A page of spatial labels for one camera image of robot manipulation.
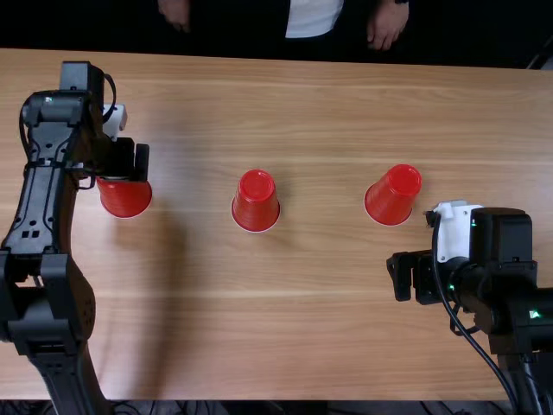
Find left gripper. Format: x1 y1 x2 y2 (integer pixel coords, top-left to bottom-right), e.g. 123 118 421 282
97 137 151 182

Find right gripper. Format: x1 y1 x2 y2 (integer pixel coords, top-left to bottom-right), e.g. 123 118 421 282
386 251 451 306

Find red cup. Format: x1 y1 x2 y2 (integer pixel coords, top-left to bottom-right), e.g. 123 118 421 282
231 169 281 233
95 176 153 220
364 163 423 227

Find person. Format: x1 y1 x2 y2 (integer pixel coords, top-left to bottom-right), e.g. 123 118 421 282
157 0 411 52

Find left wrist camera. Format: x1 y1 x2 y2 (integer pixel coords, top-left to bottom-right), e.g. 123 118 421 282
102 103 129 142

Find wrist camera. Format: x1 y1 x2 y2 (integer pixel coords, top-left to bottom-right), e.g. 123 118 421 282
425 199 485 265
102 103 129 142

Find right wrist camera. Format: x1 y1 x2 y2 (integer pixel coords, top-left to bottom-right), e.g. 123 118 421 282
425 199 485 265

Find black cable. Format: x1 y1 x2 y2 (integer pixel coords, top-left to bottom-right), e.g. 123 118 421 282
430 214 526 415
103 72 118 125

